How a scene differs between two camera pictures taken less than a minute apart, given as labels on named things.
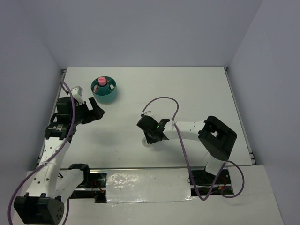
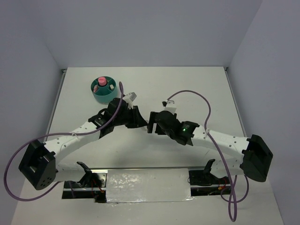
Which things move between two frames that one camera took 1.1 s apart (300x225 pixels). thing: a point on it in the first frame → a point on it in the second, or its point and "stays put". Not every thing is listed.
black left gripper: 97,113 → 139,120
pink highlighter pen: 95,88 stays put
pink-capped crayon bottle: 102,81 stays put
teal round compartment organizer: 104,89 stays put
